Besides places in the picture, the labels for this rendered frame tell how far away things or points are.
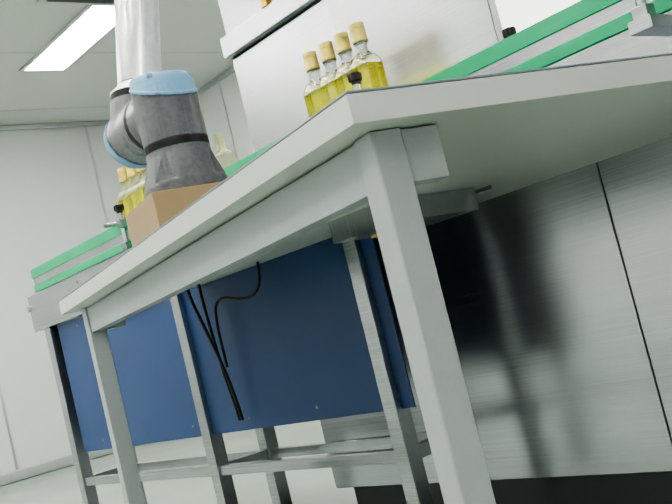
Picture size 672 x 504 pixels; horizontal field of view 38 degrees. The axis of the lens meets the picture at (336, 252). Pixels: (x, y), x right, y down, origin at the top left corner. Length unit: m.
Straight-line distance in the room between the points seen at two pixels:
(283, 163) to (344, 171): 0.08
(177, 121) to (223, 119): 6.35
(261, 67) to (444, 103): 1.71
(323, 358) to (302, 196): 1.02
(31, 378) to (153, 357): 5.13
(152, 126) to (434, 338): 0.85
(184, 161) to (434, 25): 0.75
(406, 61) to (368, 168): 1.23
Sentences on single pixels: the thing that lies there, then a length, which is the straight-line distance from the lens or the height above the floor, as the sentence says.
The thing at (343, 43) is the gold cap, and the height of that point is 1.13.
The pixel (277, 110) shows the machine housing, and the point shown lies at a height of 1.13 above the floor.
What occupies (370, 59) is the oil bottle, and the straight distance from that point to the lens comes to 2.17.
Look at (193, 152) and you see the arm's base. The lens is 1.72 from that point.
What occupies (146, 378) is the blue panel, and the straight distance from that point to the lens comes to 2.89.
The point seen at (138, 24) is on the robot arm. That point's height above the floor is 1.17.
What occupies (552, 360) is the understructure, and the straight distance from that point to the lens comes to 2.13.
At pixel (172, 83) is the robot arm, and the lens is 1.75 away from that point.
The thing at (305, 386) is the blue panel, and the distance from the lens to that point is 2.28.
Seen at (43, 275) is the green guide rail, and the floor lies 0.93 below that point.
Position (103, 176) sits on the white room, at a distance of 8.53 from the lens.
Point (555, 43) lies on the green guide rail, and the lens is 1.81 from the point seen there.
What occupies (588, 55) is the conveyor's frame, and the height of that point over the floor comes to 0.87.
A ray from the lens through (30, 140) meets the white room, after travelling 8.36.
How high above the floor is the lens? 0.52
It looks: 4 degrees up
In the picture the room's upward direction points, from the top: 14 degrees counter-clockwise
